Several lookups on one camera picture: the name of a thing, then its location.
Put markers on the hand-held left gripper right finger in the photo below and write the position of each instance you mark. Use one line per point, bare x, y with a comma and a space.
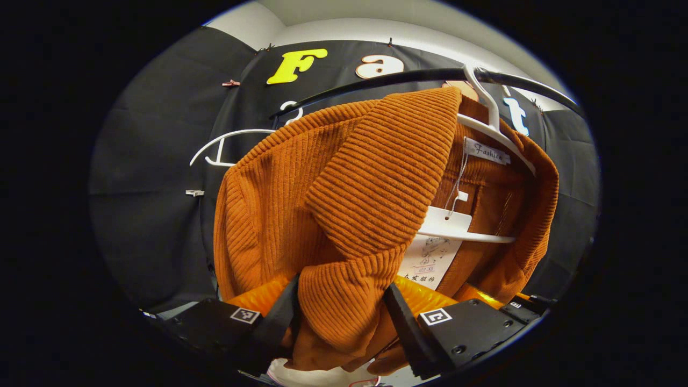
408, 333

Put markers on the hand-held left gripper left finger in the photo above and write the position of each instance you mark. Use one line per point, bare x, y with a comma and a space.
215, 322

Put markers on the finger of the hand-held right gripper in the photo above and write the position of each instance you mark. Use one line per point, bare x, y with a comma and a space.
529, 309

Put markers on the white laundry hamper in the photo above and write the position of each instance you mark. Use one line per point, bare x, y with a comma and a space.
301, 376

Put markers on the thick white plastic hanger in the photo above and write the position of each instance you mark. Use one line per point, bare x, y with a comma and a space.
492, 121

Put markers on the black clothes rack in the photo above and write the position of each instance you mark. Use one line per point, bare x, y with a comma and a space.
408, 76

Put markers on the white paper hang tag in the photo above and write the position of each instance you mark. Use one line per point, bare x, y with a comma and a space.
430, 258

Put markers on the white backdrop clip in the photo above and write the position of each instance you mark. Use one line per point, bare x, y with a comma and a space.
194, 192

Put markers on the black backdrop cloth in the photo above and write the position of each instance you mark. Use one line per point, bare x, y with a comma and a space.
156, 188

